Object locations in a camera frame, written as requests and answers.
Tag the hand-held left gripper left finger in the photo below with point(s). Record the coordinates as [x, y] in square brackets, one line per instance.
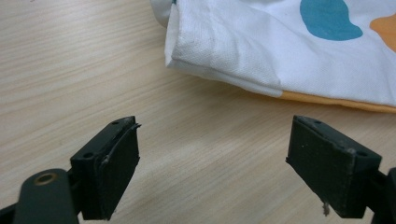
[106, 174]

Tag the white cloth with coloured patches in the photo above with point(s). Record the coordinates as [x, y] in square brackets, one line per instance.
[280, 49]

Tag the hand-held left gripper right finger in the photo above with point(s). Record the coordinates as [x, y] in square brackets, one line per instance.
[327, 165]

